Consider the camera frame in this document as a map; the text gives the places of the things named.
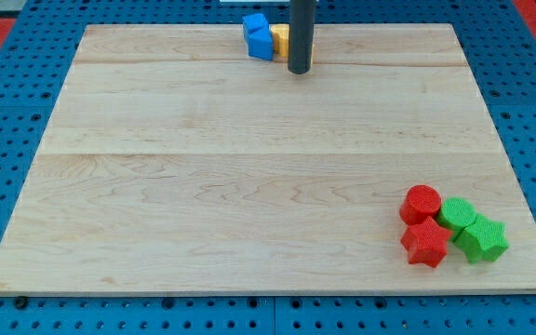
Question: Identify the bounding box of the red star block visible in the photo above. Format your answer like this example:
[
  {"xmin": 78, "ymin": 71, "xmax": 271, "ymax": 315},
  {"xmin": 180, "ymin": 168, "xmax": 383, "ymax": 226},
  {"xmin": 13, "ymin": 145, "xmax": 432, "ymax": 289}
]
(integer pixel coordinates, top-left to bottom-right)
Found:
[{"xmin": 400, "ymin": 216, "xmax": 453, "ymax": 268}]

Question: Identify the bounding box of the green star block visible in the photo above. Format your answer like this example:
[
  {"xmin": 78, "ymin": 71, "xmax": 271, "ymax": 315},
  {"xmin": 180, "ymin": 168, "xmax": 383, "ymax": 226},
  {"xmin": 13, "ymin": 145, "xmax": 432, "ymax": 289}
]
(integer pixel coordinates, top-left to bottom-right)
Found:
[{"xmin": 453, "ymin": 213, "xmax": 510, "ymax": 264}]

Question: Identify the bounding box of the light wooden board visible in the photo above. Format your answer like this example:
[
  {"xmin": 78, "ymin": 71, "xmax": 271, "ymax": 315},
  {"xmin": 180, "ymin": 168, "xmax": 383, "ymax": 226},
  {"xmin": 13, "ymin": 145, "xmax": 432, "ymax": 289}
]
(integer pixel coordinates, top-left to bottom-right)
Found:
[{"xmin": 0, "ymin": 23, "xmax": 536, "ymax": 297}]

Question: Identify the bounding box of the blue block front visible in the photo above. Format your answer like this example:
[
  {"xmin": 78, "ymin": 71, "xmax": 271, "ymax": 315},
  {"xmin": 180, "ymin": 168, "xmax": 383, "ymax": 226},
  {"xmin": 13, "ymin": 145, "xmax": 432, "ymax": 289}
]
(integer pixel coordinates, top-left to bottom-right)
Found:
[{"xmin": 248, "ymin": 28, "xmax": 274, "ymax": 61}]

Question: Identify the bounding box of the blue block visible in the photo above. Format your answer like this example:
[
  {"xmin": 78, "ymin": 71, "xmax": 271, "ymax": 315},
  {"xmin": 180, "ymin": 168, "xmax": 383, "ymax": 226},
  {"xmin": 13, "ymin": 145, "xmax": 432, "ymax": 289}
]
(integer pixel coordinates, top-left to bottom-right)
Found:
[
  {"xmin": 248, "ymin": 28, "xmax": 274, "ymax": 61},
  {"xmin": 242, "ymin": 13, "xmax": 269, "ymax": 40}
]

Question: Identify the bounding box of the yellow block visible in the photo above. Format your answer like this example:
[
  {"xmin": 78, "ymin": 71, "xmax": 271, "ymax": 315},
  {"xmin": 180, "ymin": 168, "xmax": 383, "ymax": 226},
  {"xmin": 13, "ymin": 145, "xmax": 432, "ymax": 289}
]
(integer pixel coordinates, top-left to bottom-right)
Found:
[{"xmin": 270, "ymin": 23, "xmax": 289, "ymax": 58}]

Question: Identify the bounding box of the blue block rear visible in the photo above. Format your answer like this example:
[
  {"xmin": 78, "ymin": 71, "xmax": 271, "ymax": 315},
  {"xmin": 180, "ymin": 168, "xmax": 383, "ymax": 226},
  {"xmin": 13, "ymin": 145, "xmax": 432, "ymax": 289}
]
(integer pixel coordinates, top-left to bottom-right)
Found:
[{"xmin": 242, "ymin": 13, "xmax": 269, "ymax": 40}]

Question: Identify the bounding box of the red cylinder block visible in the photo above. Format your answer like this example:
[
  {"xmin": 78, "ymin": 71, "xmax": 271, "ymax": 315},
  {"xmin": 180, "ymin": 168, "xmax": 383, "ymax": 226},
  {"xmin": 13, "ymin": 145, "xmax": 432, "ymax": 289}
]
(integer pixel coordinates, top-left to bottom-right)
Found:
[{"xmin": 399, "ymin": 184, "xmax": 442, "ymax": 225}]

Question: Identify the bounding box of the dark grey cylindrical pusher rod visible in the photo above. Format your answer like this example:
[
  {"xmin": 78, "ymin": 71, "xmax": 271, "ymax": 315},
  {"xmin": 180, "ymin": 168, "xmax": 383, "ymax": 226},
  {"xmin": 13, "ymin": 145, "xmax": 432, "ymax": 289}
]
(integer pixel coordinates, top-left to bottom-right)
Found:
[{"xmin": 288, "ymin": 0, "xmax": 316, "ymax": 74}]

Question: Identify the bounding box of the green cylinder block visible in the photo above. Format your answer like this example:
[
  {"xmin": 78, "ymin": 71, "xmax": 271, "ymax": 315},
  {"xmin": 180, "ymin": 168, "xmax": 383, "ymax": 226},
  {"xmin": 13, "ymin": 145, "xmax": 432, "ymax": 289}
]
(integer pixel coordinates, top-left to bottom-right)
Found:
[{"xmin": 435, "ymin": 197, "xmax": 476, "ymax": 241}]

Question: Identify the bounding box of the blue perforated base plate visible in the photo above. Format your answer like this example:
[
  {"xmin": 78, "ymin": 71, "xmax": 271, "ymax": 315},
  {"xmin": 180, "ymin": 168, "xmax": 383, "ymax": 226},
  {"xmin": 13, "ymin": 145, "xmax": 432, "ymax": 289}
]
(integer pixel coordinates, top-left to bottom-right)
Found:
[{"xmin": 0, "ymin": 0, "xmax": 536, "ymax": 334}]

